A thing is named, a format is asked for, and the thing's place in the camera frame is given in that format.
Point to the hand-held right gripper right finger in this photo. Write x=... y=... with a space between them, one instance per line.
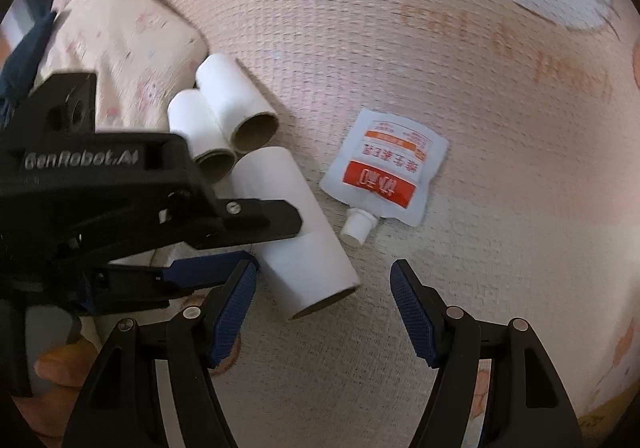
x=415 y=318

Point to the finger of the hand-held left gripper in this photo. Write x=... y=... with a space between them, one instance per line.
x=265 y=223
x=200 y=273

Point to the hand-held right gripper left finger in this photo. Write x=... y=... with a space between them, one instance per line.
x=227 y=320

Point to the white paper roll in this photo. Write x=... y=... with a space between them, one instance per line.
x=230 y=98
x=192 y=123
x=305 y=253

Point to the person's left hand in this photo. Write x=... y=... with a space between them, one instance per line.
x=60 y=365

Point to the white red label spout pouch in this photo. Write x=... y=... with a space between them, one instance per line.
x=385 y=163

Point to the folded cream cloth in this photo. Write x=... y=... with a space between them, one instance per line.
x=125 y=53

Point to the dark teal cloth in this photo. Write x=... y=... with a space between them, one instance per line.
x=20 y=63

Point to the pink cartoon printed blanket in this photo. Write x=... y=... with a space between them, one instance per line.
x=450 y=78

